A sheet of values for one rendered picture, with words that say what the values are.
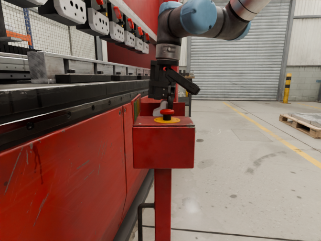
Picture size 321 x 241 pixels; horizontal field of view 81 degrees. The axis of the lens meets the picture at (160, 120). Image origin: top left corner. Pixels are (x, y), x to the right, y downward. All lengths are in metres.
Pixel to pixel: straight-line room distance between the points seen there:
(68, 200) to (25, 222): 0.13
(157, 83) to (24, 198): 0.41
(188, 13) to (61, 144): 0.44
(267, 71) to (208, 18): 7.59
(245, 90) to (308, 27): 2.81
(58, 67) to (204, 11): 0.48
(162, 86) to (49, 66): 0.36
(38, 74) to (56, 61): 0.07
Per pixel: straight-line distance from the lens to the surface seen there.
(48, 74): 0.69
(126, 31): 1.29
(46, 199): 0.54
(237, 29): 0.59
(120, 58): 2.43
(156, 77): 0.58
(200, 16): 0.49
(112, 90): 0.78
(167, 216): 0.69
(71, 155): 0.58
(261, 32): 8.07
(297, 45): 8.51
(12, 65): 0.96
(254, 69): 7.90
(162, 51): 0.57
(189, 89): 0.59
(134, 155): 0.50
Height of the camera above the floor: 0.90
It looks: 13 degrees down
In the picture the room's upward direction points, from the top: straight up
